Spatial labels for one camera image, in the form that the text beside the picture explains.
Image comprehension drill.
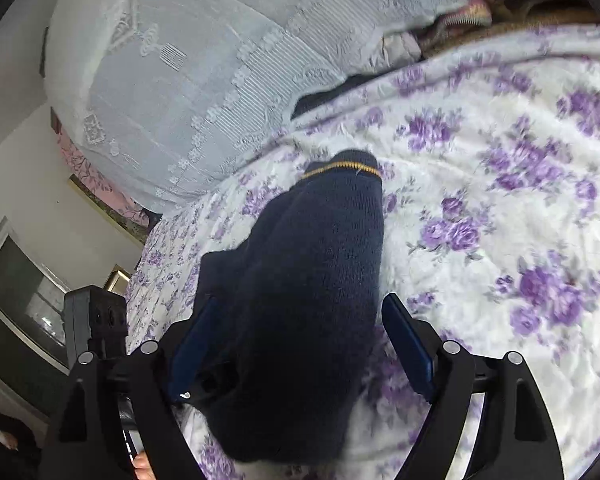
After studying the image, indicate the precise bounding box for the purple floral bedsheet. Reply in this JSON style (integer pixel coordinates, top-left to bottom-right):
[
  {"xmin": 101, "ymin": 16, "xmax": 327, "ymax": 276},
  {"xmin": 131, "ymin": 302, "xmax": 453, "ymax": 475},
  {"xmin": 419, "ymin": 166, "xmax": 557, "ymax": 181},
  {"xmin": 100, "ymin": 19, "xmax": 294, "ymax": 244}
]
[{"xmin": 125, "ymin": 25, "xmax": 600, "ymax": 480}]

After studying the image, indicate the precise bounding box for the small brown box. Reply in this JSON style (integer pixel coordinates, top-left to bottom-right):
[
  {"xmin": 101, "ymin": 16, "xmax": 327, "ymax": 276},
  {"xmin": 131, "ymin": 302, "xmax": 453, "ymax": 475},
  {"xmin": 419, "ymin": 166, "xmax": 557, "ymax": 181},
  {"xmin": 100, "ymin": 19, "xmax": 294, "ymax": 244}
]
[{"xmin": 104, "ymin": 264, "xmax": 132, "ymax": 292}]

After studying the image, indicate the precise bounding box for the brown blanket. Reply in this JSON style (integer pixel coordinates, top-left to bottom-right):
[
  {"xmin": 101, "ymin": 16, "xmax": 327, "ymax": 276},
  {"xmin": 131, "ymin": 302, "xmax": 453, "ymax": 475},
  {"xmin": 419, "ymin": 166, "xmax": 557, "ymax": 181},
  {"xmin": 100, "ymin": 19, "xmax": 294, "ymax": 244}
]
[{"xmin": 420, "ymin": 0, "xmax": 600, "ymax": 56}]

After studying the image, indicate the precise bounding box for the navy knit sweater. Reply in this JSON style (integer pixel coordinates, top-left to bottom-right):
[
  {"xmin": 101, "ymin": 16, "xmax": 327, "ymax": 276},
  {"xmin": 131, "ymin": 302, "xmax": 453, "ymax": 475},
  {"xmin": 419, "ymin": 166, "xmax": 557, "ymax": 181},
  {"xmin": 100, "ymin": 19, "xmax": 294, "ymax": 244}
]
[{"xmin": 197, "ymin": 149, "xmax": 385, "ymax": 463}]

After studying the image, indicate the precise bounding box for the wooden framed headboard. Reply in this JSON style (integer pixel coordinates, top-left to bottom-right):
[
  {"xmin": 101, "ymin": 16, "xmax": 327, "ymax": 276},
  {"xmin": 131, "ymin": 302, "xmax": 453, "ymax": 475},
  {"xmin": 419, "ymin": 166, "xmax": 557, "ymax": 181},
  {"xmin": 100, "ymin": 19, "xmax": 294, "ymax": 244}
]
[{"xmin": 69, "ymin": 174, "xmax": 148, "ymax": 241}]

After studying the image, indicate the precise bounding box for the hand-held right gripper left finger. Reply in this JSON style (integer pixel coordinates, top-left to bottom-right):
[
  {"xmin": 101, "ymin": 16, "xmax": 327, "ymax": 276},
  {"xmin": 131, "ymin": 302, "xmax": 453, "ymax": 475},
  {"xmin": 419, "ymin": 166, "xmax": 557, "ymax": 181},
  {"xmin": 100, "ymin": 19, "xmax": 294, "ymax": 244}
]
[{"xmin": 40, "ymin": 295, "xmax": 220, "ymax": 480}]

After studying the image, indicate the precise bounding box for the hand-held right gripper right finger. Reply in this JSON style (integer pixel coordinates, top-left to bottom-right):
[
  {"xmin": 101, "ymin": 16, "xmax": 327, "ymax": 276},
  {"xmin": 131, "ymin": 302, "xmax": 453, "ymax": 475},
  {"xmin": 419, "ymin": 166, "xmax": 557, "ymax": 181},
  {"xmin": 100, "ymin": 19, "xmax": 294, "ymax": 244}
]
[{"xmin": 382, "ymin": 292, "xmax": 563, "ymax": 480}]

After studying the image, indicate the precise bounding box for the white framed window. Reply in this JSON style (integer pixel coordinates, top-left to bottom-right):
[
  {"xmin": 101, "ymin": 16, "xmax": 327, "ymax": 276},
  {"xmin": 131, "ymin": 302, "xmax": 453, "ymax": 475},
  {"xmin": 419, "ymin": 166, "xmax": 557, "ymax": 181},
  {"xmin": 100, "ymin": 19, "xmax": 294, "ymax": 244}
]
[{"xmin": 0, "ymin": 215, "xmax": 73, "ymax": 376}]

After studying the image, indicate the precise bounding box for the pale lilac cloth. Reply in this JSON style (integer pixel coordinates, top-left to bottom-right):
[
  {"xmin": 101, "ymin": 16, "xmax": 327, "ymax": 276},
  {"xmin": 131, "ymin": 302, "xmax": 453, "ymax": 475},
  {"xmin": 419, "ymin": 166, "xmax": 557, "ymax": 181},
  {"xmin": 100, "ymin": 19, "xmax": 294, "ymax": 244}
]
[{"xmin": 382, "ymin": 32, "xmax": 423, "ymax": 66}]

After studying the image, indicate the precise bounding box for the pink striped blanket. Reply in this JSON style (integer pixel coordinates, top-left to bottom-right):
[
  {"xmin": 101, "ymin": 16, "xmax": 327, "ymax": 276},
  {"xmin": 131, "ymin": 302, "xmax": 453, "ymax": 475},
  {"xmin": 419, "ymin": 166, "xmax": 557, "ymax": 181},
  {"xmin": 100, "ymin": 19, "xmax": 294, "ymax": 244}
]
[{"xmin": 432, "ymin": 0, "xmax": 493, "ymax": 28}]

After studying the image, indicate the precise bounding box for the pink floral quilt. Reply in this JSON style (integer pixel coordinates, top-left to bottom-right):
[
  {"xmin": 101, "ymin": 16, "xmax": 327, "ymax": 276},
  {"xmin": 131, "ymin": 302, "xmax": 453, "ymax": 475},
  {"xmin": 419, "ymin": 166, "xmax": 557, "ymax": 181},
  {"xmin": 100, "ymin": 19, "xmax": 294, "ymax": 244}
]
[{"xmin": 50, "ymin": 110, "xmax": 151, "ymax": 226}]

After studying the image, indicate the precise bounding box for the white lace cover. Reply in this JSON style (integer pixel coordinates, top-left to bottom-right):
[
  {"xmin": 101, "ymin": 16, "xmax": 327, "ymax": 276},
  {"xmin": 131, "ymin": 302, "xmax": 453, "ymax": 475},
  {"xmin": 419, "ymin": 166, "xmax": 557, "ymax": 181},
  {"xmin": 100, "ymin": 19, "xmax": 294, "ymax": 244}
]
[{"xmin": 45, "ymin": 0, "xmax": 536, "ymax": 211}]

